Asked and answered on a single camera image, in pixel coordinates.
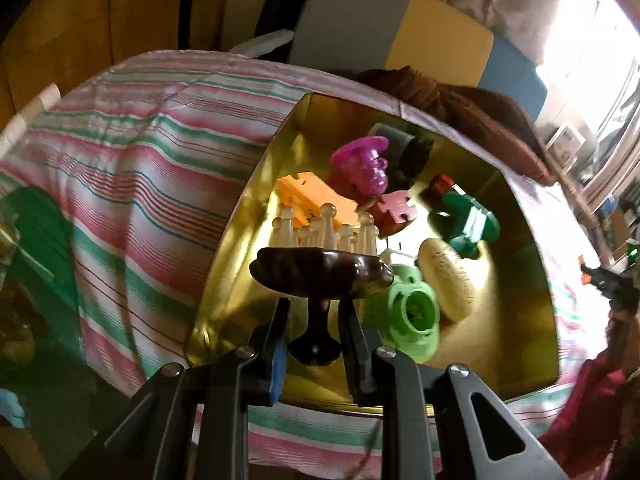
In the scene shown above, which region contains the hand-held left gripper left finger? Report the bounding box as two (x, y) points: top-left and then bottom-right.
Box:
(75, 297), (292, 480)

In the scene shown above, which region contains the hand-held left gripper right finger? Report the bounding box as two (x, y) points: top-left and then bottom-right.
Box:
(337, 300), (571, 480)

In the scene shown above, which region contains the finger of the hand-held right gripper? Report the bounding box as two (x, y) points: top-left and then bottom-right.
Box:
(580, 257), (608, 288)

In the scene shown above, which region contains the green toy camera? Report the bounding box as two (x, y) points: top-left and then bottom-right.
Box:
(372, 247), (441, 365)

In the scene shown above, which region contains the brown pedestal dish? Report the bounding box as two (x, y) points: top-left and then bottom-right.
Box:
(249, 247), (396, 366)

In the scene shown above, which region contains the gold metal tin tray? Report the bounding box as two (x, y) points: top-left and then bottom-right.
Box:
(184, 92), (561, 401)

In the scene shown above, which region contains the oval patterned plastic case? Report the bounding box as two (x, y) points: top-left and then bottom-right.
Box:
(417, 237), (476, 323)

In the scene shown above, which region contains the group of cream pegs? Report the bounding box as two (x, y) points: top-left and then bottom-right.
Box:
(270, 203), (381, 263)

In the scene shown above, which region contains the dark green toy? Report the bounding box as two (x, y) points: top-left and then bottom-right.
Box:
(427, 192), (501, 260)

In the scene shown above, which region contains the pink puzzle piece toy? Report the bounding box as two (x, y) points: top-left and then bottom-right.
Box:
(374, 189), (418, 223)

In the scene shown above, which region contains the yellow-orange plastic toy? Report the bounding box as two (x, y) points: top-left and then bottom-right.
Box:
(276, 172), (358, 233)

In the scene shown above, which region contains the magenta toy hat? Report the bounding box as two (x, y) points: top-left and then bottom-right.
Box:
(329, 136), (391, 197)

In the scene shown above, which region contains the person's red clothing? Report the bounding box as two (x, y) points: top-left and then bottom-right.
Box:
(540, 345), (640, 480)

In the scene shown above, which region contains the white cardboard box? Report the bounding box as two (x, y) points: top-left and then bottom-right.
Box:
(547, 125), (586, 166)

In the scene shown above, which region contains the brown quilted cushion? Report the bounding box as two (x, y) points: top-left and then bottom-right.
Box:
(357, 66), (553, 186)

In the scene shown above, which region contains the light blue toy block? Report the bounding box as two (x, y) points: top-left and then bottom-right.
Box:
(0, 390), (26, 428)

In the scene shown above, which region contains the round green glass table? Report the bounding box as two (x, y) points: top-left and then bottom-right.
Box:
(0, 185), (146, 480)

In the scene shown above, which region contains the white plastic part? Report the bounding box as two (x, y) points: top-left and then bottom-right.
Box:
(230, 29), (296, 56)

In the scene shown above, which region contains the grey yellow blue headboard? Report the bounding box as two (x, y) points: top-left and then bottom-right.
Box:
(290, 0), (548, 118)

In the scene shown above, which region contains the black rolled mat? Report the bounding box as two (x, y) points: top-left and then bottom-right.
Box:
(260, 0), (326, 41)

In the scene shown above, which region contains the wooden wardrobe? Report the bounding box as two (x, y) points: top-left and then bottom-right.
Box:
(0, 0), (241, 126)

